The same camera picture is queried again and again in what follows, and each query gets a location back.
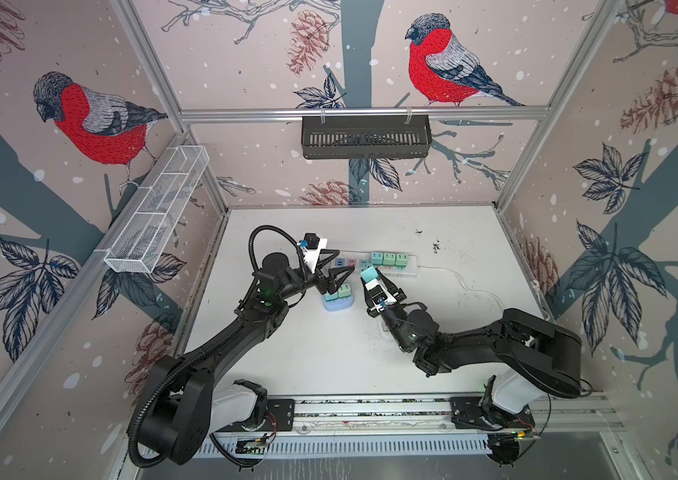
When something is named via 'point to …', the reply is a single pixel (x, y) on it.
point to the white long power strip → (362, 260)
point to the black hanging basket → (371, 136)
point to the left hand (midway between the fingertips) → (344, 262)
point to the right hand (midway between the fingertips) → (370, 276)
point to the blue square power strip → (341, 300)
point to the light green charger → (401, 260)
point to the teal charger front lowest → (369, 274)
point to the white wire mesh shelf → (137, 247)
